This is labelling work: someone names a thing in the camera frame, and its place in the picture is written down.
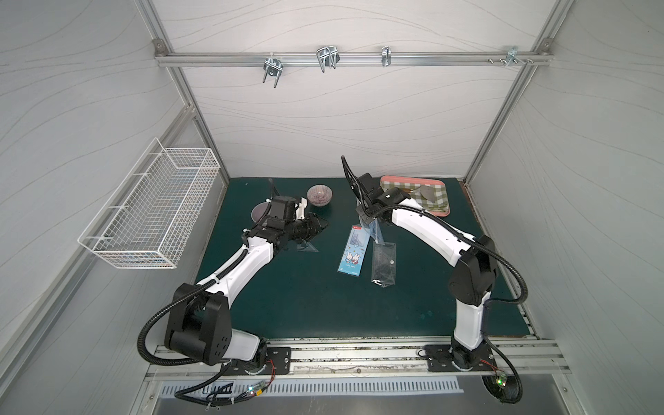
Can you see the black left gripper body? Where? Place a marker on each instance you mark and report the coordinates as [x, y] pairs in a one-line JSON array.
[[311, 226]]

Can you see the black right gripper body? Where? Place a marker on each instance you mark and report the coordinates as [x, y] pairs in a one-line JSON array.
[[360, 187]]

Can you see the small clear triangle ruler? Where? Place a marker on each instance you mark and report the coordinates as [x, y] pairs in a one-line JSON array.
[[305, 246]]

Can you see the clear ruler set pouch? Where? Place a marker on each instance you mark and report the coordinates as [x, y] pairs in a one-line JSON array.
[[372, 227]]

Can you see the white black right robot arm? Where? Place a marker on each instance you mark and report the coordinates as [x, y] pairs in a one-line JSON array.
[[474, 262]]

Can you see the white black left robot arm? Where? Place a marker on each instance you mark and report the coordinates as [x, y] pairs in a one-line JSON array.
[[196, 326]]

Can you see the blue printed ruler set card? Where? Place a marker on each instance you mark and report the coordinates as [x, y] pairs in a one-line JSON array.
[[354, 251]]

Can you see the purple striped bowl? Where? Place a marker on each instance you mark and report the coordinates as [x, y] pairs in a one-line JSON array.
[[319, 195]]

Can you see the plain lilac bowl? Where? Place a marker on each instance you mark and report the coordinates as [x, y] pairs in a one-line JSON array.
[[259, 211]]

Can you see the green white checkered cloth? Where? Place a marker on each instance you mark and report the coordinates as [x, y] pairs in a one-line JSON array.
[[423, 193]]

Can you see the pink plastic tray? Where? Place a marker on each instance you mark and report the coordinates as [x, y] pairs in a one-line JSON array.
[[420, 194]]

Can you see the metal u-bolt clamp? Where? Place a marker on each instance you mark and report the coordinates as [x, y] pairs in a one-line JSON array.
[[386, 56], [327, 57], [273, 68]]

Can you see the wooden handled metal scraper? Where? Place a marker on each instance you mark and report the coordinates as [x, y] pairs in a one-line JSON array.
[[425, 192]]

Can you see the white wire basket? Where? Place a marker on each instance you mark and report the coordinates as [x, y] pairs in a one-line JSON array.
[[146, 222]]

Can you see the aluminium overhead rail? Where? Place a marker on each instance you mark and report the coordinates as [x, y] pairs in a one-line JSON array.
[[541, 57]]

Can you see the metal bracket clamp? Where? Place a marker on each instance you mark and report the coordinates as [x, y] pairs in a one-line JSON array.
[[512, 58]]

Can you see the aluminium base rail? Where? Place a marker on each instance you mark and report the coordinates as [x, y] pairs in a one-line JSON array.
[[402, 356]]

